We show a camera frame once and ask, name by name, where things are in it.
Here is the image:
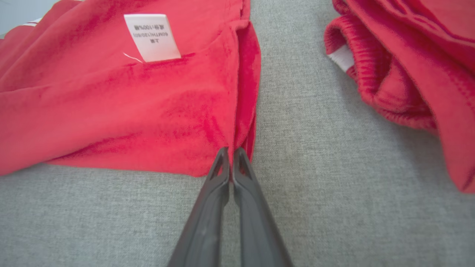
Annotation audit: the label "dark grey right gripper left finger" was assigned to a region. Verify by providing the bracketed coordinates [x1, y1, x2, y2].
[167, 147, 230, 267]

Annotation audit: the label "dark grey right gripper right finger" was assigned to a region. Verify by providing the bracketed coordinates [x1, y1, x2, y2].
[232, 147, 294, 267]

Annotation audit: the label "red white basketball jersey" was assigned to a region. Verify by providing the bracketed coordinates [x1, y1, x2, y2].
[0, 0, 261, 178]

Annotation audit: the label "red white basketball shorts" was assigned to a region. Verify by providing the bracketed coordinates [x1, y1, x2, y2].
[324, 0, 475, 194]

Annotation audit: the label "grey fabric sofa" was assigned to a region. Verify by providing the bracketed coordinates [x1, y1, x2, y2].
[0, 0, 475, 267]

